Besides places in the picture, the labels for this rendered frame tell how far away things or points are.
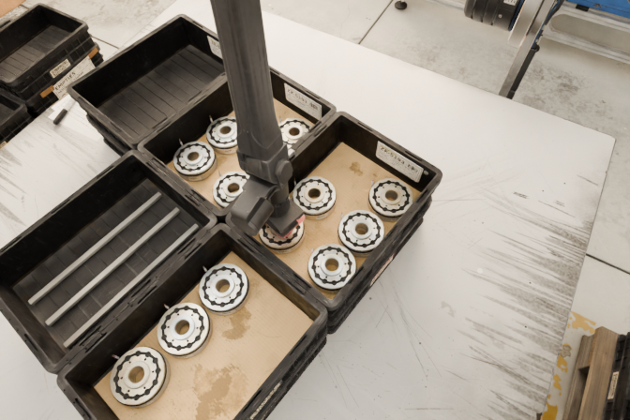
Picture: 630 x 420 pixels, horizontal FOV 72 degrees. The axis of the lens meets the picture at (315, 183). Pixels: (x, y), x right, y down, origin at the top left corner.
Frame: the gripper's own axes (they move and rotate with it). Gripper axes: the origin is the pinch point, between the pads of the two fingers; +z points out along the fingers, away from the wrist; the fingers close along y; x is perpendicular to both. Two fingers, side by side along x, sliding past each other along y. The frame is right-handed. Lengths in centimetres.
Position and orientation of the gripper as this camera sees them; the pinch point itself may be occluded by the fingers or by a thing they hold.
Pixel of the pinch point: (278, 224)
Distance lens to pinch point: 96.6
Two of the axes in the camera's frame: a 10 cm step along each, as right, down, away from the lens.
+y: 7.0, 6.2, -3.5
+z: -0.1, 5.0, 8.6
